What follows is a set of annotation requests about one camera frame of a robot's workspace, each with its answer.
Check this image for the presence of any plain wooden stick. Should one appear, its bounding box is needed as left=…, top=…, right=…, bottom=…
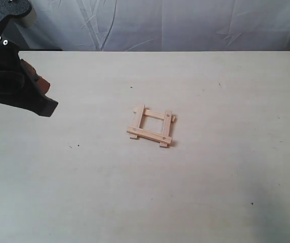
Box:
left=128, top=104, right=145, bottom=139

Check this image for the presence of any short wooden stick with hole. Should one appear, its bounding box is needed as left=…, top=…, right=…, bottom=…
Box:
left=158, top=110, right=172, bottom=148

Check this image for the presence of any wood block with magnets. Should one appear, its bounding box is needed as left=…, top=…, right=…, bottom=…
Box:
left=127, top=126, right=172, bottom=145

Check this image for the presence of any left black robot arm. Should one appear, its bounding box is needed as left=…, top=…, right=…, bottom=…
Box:
left=0, top=1, right=58, bottom=117

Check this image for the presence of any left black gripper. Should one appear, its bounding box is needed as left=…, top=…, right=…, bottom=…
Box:
left=0, top=42, right=58, bottom=117

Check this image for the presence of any white backdrop cloth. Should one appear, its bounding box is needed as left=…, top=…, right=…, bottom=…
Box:
left=20, top=0, right=290, bottom=52

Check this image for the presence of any horizontal wooden stick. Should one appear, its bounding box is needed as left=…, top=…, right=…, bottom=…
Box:
left=133, top=108, right=176, bottom=123

